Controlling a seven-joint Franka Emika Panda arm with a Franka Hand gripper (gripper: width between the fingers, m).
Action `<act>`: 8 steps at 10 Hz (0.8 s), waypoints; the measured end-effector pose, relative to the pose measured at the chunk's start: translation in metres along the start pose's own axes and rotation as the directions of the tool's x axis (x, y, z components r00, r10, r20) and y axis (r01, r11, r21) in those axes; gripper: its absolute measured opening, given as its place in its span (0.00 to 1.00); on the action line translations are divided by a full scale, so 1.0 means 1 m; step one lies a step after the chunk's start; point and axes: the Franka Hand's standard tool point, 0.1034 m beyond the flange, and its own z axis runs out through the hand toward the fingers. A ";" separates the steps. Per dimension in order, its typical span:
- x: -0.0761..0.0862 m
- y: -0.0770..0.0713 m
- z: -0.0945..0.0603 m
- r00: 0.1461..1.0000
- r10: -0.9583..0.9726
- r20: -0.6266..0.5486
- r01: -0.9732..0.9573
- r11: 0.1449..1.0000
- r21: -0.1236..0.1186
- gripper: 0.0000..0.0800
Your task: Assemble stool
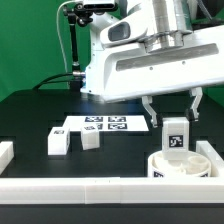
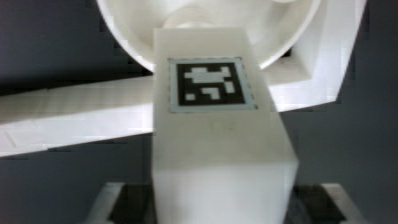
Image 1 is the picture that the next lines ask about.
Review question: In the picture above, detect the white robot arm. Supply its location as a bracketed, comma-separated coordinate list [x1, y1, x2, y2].
[81, 0, 224, 127]

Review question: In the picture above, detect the white paper marker sheet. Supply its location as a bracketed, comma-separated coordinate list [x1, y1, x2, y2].
[63, 115, 148, 132]

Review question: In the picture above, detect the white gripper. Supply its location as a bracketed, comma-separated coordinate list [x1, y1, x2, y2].
[83, 14, 224, 128]

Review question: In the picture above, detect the white overhead camera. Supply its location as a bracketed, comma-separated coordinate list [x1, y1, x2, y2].
[83, 0, 116, 10]

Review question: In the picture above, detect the black cable bundle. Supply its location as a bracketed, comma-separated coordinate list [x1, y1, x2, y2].
[32, 72, 75, 90]

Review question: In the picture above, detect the white front fence rail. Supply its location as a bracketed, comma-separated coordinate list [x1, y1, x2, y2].
[0, 178, 224, 204]

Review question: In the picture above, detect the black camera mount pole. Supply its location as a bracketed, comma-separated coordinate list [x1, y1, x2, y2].
[63, 3, 92, 90]

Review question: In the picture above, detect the white left fence rail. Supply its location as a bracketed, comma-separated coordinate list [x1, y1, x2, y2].
[0, 141, 14, 175]

